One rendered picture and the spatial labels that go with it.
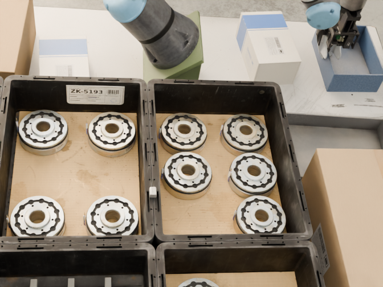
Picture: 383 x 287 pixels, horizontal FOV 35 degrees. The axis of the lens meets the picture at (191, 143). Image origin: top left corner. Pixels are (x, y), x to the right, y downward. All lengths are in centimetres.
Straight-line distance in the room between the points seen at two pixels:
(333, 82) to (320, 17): 34
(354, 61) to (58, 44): 84
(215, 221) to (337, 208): 25
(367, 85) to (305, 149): 30
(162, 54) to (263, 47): 30
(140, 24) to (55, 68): 24
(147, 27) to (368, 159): 59
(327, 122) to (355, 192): 38
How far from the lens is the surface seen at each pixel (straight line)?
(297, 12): 310
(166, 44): 152
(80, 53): 160
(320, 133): 165
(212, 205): 129
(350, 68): 185
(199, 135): 136
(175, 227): 126
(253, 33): 172
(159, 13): 149
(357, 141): 167
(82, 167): 132
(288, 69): 169
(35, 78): 136
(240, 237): 115
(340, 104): 174
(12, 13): 161
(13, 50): 151
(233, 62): 175
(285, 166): 130
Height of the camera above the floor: 192
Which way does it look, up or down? 52 degrees down
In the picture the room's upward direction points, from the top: 12 degrees clockwise
